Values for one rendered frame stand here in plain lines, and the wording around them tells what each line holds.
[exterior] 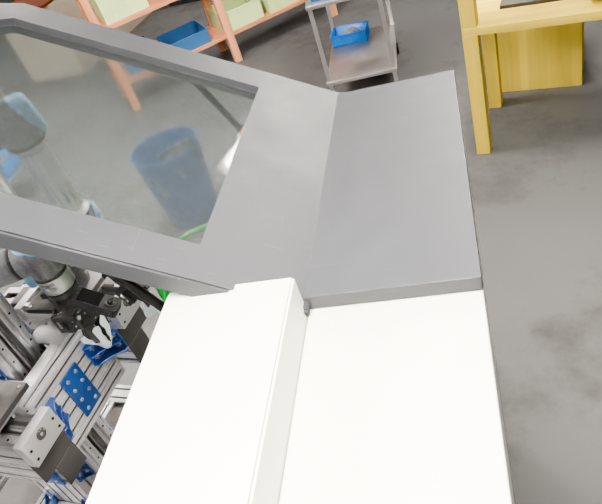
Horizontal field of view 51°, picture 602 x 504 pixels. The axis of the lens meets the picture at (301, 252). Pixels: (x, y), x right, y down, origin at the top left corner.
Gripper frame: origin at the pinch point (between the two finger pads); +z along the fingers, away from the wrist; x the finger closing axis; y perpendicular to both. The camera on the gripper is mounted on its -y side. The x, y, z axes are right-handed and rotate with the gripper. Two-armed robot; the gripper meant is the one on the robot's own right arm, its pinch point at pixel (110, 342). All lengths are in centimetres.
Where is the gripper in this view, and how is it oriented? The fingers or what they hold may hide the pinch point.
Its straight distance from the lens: 161.5
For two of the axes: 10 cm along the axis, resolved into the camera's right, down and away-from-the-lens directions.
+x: -1.2, 6.6, -7.4
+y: -9.5, 1.3, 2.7
